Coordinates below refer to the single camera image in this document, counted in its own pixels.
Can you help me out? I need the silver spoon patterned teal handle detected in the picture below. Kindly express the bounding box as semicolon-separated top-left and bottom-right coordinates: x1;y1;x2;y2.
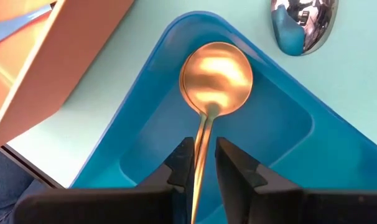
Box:
271;0;339;57

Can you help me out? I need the green table mat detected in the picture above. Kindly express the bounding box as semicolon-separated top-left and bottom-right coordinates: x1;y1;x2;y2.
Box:
6;0;377;189

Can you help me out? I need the gold spoon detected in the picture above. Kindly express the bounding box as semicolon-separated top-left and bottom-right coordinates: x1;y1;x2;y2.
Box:
178;58;208;169
179;41;254;224

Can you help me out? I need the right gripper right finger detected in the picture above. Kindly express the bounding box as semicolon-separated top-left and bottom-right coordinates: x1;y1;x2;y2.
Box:
215;136;377;224

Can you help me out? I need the blue plastic bin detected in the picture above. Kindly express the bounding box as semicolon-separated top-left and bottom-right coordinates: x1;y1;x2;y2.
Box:
68;11;377;224

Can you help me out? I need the black spoon blue handle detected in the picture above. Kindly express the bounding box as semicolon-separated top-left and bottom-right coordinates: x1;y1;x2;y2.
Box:
0;4;54;45

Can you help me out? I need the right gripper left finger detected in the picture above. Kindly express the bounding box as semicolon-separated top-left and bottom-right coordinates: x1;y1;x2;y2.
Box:
13;136;196;224

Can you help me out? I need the orange plastic bin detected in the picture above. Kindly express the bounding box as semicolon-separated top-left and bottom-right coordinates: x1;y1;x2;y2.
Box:
0;0;136;153

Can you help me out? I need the black table frame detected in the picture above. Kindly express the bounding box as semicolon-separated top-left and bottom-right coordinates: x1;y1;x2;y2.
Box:
0;144;67;190

